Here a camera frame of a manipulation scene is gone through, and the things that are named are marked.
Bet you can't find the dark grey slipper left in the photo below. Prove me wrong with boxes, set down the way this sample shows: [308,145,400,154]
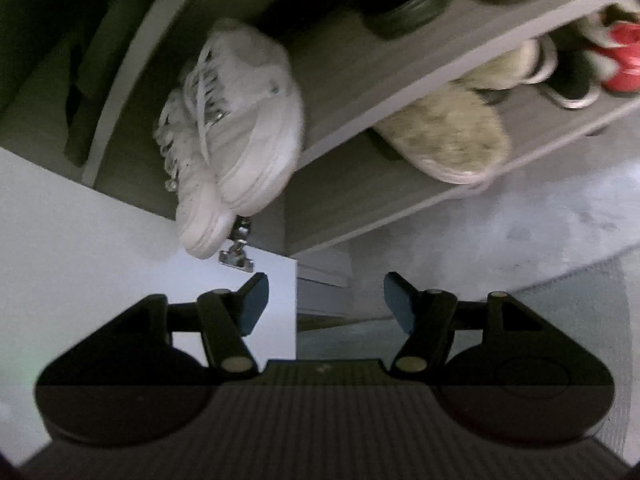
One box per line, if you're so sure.
[64,0,154,167]

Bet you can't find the red sneaker left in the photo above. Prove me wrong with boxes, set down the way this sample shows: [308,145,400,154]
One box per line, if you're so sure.
[586,21,639,94]

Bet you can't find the cream nike sneaker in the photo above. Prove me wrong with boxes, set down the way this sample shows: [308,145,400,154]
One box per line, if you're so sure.
[182,18,305,217]
[153,89,235,259]

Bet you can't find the metal door hinge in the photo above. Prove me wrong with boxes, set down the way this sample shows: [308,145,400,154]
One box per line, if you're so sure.
[218,216,254,273]

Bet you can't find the dark slipper on shelf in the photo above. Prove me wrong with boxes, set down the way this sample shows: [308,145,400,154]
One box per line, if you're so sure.
[359,0,449,40]

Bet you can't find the shoe cabinet shelves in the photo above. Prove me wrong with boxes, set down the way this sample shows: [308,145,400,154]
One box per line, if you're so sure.
[1,0,614,252]

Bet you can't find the grey striped door mat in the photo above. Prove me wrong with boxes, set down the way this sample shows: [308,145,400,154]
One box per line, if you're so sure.
[297,246,639,452]

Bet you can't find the black white shoe on shelf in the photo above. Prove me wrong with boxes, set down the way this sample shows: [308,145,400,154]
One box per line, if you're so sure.
[523,32,601,110]

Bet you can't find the yellow-green shoe on shelf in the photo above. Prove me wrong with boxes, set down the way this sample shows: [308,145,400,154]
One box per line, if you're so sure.
[373,84,511,185]

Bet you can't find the white cabinet door left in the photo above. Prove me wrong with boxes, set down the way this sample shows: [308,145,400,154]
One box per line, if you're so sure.
[0,146,300,466]

